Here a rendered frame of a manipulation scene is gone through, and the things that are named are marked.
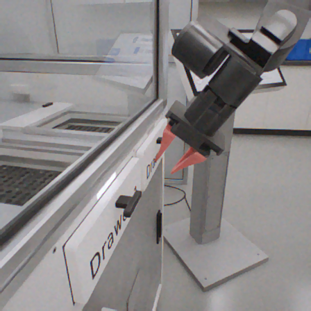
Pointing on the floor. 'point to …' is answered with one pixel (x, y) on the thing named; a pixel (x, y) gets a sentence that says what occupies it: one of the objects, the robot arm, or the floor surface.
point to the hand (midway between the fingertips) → (166, 163)
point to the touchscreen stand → (212, 226)
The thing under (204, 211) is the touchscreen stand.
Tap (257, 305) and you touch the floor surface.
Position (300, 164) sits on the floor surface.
